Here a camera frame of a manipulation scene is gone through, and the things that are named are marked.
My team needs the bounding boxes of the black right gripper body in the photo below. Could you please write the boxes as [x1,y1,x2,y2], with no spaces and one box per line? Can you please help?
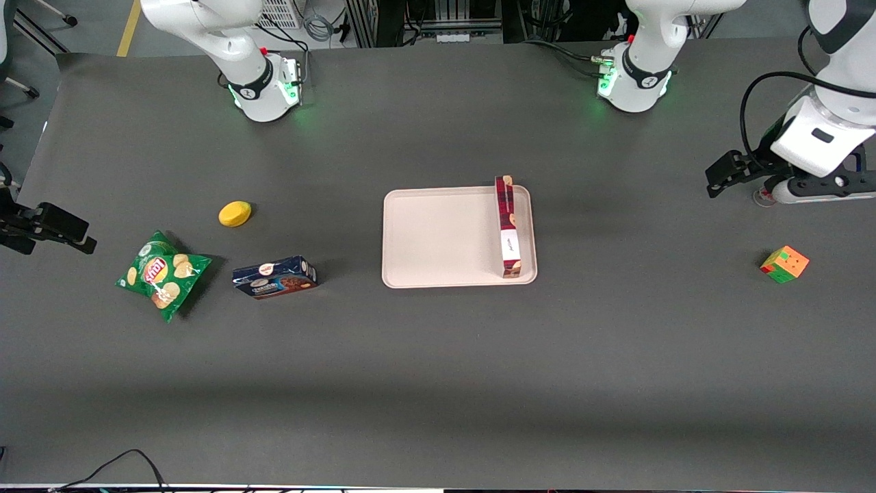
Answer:
[0,185,45,255]

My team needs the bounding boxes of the red cookie box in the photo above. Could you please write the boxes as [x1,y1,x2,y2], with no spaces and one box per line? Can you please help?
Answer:
[495,175,523,279]

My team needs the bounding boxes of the dark blue cookie box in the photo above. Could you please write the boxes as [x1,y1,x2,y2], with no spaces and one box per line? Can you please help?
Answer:
[232,255,319,301]

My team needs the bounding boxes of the white rectangular plastic tray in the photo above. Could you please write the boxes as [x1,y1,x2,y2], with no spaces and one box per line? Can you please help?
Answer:
[382,185,539,289]

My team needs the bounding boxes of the white perforated box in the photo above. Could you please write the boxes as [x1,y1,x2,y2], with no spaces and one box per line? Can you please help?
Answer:
[257,0,303,29]

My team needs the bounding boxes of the colourful puzzle cube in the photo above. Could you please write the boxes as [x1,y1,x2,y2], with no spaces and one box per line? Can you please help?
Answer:
[760,245,810,284]

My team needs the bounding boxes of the green Lay's chips bag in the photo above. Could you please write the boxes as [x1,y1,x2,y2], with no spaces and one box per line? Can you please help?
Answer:
[115,231,213,323]

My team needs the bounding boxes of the yellow lemon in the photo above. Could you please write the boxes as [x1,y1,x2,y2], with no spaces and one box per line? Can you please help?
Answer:
[218,201,253,228]

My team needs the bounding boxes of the office chair base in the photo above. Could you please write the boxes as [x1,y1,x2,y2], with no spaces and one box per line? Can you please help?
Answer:
[0,0,78,100]

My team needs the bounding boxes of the dark grey table mat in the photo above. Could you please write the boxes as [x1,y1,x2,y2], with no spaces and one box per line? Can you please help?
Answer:
[0,27,876,488]

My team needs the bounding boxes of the black arm-mounted cable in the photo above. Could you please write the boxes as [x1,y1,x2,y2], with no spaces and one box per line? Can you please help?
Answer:
[739,26,876,165]

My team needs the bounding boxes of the black left base cable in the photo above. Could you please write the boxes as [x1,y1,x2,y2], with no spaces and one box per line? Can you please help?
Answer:
[524,38,610,77]

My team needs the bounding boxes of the black base cable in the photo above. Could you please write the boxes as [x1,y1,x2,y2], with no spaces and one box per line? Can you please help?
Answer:
[524,38,610,77]
[257,17,312,107]

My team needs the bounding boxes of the long looping black cable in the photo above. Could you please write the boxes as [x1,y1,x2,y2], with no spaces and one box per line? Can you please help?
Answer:
[48,448,170,493]

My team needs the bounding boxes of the black right base cable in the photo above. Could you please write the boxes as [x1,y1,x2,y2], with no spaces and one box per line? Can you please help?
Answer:
[257,17,312,107]

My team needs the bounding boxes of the grey coiled cable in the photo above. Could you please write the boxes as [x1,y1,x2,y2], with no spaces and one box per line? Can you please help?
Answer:
[301,0,343,43]

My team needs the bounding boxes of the aluminium profile frame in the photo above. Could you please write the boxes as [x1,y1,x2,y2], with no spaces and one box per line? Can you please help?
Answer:
[342,0,504,47]

